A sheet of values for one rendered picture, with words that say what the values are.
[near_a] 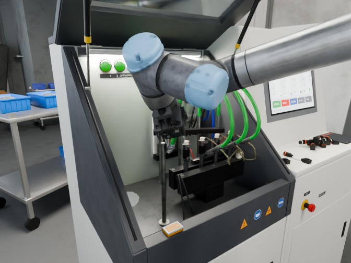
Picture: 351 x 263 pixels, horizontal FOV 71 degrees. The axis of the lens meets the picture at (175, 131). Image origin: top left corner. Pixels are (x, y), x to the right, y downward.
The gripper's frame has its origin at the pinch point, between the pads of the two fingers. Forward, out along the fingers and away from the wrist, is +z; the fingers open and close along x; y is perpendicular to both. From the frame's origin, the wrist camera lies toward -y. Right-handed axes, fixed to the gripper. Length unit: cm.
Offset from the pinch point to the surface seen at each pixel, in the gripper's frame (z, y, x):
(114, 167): -2.2, 8.9, -18.5
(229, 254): 30.7, 33.5, 8.5
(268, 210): 33.8, 20.8, 26.0
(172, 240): 6.4, 29.3, -5.9
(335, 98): 150, -90, 141
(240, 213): 22.2, 22.4, 14.8
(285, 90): 45, -38, 55
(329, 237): 94, 29, 64
